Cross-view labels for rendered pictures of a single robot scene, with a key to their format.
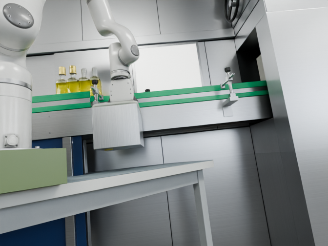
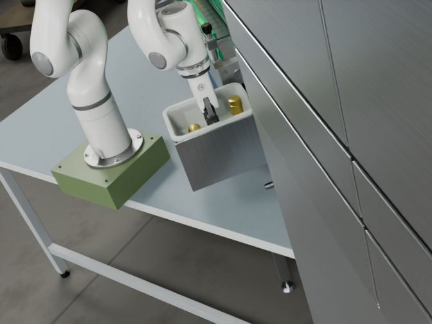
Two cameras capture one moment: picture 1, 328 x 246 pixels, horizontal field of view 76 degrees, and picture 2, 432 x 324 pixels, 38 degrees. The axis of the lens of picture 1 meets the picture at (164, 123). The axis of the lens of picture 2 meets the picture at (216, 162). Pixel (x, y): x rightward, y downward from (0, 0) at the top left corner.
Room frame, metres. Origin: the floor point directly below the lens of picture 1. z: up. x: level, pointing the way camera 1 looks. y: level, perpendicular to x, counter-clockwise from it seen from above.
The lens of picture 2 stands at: (0.84, -1.21, 1.82)
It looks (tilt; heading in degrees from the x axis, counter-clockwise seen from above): 35 degrees down; 90
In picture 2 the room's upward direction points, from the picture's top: 19 degrees counter-clockwise
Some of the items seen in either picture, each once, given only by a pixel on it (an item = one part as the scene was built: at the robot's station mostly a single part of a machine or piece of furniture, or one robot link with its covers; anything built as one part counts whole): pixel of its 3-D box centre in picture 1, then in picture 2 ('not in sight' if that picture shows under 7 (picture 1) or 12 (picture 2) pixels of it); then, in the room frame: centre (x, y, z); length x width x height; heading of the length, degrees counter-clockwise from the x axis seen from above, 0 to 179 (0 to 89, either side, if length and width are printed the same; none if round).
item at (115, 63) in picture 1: (119, 59); (181, 34); (0.87, 0.16, 1.24); 0.09 x 0.08 x 0.13; 48
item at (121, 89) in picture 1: (121, 90); (200, 85); (0.87, 0.17, 1.09); 0.10 x 0.07 x 0.11; 91
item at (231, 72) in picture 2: not in sight; (236, 71); (0.98, 0.31, 1.02); 0.09 x 0.04 x 0.07; 3
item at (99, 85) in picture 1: (95, 95); not in sight; (1.09, 0.35, 1.16); 0.06 x 0.06 x 0.21; 4
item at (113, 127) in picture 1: (121, 130); (225, 133); (0.90, 0.19, 0.92); 0.27 x 0.17 x 0.15; 3
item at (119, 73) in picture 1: (120, 76); (193, 63); (0.87, 0.16, 1.15); 0.09 x 0.08 x 0.03; 91
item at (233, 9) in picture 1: (233, 3); not in sight; (1.15, -0.50, 1.66); 0.21 x 0.05 x 0.21; 3
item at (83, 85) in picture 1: (85, 96); not in sight; (1.09, 0.41, 1.16); 0.06 x 0.06 x 0.21; 3
